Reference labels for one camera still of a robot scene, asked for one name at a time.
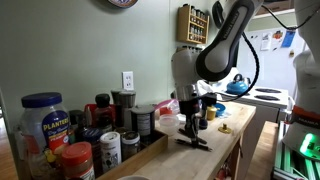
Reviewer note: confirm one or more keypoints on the Planters peanut jar blue lid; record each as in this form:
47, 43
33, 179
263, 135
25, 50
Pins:
45, 133

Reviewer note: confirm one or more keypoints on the black stove burner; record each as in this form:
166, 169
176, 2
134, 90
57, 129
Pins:
268, 90
266, 97

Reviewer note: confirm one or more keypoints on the wooden spice rack three shelves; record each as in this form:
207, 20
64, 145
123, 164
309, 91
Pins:
181, 25

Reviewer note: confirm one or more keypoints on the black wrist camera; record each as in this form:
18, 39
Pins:
208, 100

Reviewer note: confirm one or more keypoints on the red orange plastic cup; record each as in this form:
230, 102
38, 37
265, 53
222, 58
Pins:
166, 111

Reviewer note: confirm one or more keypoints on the glass jar with herbs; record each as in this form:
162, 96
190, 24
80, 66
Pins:
130, 145

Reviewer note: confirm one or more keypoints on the blue paper on fridge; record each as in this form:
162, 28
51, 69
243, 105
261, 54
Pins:
288, 39

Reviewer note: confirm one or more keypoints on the wooden spice rack with rails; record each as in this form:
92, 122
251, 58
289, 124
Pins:
190, 48

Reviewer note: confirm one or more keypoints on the wooden tray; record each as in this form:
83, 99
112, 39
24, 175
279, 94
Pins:
146, 155

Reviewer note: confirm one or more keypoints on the tall stainless steel grinder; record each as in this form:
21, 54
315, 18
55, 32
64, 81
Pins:
127, 106

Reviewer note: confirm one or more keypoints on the blue kettle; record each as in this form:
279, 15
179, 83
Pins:
237, 87

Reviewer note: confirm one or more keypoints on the white paper on fridge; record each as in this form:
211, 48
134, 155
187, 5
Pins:
265, 42

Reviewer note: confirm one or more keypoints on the white round cup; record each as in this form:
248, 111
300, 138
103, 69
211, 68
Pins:
181, 117

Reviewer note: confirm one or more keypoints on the orange picture magnet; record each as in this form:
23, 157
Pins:
277, 34

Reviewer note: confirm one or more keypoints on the dark sauce bottle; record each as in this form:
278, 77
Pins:
102, 111

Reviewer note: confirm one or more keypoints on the white wall outlet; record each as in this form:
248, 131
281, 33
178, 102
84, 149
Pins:
128, 80

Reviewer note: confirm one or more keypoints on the white refrigerator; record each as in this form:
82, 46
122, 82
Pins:
276, 66

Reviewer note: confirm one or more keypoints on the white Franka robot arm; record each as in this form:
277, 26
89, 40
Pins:
216, 56

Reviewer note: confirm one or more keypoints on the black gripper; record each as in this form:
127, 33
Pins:
190, 113

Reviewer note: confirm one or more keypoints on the white bowl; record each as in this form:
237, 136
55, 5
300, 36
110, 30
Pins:
133, 178

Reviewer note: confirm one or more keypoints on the white stove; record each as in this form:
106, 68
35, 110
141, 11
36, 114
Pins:
263, 110

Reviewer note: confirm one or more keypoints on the decorative wall plate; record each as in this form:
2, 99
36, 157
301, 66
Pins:
122, 2

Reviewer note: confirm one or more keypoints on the blue round lid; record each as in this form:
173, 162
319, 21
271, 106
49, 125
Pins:
220, 109

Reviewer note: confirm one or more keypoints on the red box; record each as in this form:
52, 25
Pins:
89, 111

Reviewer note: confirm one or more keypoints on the black lid jar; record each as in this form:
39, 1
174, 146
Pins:
77, 121

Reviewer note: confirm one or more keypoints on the small yellow jar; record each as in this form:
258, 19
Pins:
211, 114

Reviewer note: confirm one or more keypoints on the black canister white label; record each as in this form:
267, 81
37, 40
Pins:
143, 123

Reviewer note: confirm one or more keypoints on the pink plate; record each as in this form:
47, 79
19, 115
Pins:
165, 103

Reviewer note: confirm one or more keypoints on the white spice shaker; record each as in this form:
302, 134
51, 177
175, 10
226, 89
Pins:
110, 151

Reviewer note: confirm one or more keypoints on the blue lid dark jar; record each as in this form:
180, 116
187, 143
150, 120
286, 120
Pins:
93, 140

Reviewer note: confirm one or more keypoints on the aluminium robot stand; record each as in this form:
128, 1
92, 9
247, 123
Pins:
283, 163

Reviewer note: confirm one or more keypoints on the brass knob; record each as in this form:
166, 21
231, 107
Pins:
225, 129

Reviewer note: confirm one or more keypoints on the thin black pen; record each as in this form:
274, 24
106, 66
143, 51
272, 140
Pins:
181, 142

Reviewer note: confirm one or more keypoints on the red lid spice jar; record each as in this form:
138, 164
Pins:
77, 161

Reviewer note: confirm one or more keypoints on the white crumpled cloth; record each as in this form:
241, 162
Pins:
208, 87

